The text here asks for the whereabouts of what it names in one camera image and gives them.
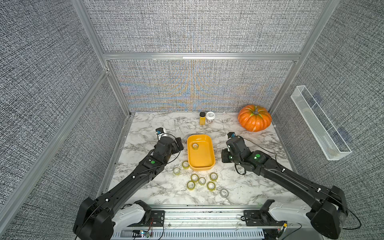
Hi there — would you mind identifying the yellow spice jar black lid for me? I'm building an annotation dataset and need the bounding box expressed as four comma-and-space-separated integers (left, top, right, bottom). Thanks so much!
199, 112, 206, 126

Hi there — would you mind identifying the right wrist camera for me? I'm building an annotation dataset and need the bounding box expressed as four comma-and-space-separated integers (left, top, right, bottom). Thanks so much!
227, 132, 236, 139

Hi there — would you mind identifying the yellow plastic storage box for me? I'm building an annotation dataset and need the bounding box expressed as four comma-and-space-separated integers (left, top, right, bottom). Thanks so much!
187, 135, 216, 171

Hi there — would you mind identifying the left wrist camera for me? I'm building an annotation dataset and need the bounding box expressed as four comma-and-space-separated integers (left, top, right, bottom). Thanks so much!
156, 128, 167, 141

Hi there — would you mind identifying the grey clear tape roll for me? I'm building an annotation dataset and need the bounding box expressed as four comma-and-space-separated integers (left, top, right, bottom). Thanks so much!
220, 189, 229, 199

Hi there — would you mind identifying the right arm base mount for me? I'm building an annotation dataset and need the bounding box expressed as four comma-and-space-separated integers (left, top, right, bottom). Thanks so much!
240, 200, 311, 231

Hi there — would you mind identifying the orange decorative pumpkin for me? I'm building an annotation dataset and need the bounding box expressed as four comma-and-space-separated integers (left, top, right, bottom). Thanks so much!
238, 105, 272, 132

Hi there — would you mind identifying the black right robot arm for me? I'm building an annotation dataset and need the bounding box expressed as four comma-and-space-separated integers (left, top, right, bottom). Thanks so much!
222, 132, 349, 239

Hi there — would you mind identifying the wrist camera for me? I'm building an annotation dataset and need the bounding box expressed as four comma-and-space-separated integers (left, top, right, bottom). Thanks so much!
227, 132, 236, 139
156, 128, 167, 141

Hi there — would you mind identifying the yellow-green tape roll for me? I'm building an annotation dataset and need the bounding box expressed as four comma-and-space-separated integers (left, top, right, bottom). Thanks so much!
210, 173, 218, 182
173, 167, 181, 176
191, 174, 199, 183
198, 177, 207, 186
187, 181, 196, 191
182, 161, 190, 169
207, 182, 216, 192
192, 143, 199, 150

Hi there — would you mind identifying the clear acrylic wall shelf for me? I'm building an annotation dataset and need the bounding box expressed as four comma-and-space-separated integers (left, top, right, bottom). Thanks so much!
291, 86, 352, 161

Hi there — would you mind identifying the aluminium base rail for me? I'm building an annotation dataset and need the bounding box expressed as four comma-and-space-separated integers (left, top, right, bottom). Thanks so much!
110, 205, 301, 240

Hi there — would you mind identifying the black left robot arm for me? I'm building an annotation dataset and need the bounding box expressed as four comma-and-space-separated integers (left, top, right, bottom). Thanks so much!
73, 134, 184, 240

